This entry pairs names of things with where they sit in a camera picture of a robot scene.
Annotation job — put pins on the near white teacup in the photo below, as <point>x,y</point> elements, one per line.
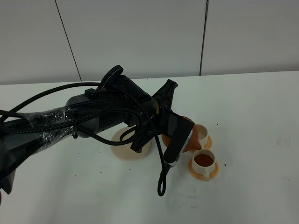
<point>203,163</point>

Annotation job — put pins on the cream round teapot coaster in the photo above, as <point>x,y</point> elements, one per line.
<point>124,152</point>

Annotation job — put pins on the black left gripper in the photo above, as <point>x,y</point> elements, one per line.
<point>153,111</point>

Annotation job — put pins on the brown clay teapot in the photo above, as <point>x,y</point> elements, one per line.
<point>193,143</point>

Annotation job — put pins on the far orange saucer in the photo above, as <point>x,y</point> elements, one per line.
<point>206,143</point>

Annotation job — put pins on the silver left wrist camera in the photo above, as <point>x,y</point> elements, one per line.
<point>178,134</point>

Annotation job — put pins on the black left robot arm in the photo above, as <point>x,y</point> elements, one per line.
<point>114,111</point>

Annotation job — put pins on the near orange saucer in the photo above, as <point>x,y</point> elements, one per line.
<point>199,176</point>

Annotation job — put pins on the white teacup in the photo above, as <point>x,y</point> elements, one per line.
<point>202,135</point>
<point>203,163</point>

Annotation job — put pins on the orange saucer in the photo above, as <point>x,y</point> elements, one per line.
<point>206,143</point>
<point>199,176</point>

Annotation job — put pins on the far white teacup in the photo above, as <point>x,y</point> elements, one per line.
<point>202,135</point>

